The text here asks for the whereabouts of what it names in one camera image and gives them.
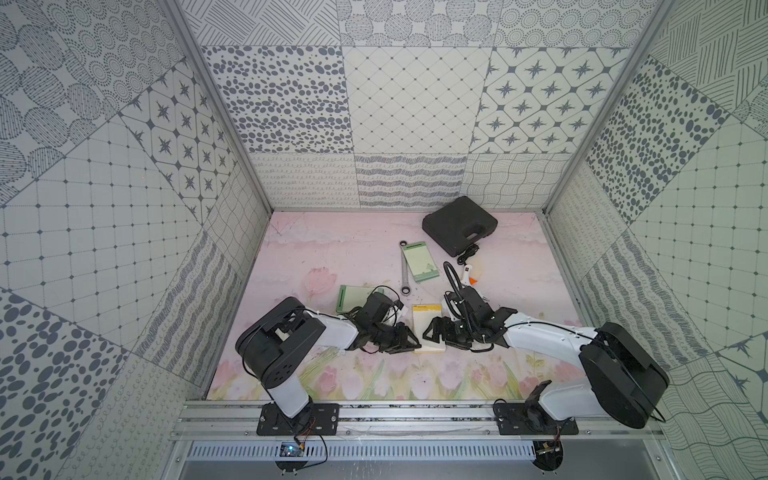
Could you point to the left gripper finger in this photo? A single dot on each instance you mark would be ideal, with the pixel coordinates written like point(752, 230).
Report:
point(404, 339)
point(384, 345)

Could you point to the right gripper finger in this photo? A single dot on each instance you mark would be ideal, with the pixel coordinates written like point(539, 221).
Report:
point(437, 328)
point(459, 341)

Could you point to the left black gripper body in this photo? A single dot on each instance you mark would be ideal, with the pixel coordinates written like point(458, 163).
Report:
point(392, 336)

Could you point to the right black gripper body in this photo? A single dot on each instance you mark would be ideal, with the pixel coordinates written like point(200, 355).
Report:
point(464, 327)

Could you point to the yellow-top memo pad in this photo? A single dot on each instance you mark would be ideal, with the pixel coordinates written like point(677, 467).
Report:
point(422, 317)

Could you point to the green memo pad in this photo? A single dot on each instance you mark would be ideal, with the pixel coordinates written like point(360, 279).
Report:
point(350, 297)
point(420, 262)

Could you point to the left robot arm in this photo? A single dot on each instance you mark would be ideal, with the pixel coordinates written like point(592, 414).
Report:
point(273, 348)

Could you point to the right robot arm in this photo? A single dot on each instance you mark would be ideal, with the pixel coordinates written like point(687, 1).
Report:
point(618, 377)

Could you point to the white orange glue gun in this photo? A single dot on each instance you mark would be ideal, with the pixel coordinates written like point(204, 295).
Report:
point(470, 274)

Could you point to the silver ratchet wrench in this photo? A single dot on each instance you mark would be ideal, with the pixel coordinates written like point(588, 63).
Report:
point(405, 288)

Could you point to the black plastic tool case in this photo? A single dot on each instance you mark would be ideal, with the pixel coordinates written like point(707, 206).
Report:
point(458, 225)

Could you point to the right circuit board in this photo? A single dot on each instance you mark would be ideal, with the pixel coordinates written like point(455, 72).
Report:
point(548, 455)

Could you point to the circuit board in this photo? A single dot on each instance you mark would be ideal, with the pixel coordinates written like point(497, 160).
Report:
point(548, 455)
point(290, 450)

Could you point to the left circuit board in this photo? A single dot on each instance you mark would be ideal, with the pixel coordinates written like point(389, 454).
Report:
point(290, 450)

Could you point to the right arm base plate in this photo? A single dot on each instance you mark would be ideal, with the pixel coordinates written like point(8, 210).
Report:
point(521, 420)

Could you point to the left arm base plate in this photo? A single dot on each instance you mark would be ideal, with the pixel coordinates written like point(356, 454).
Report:
point(314, 418)

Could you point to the aluminium rail frame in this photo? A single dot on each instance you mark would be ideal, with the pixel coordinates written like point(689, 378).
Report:
point(236, 420)

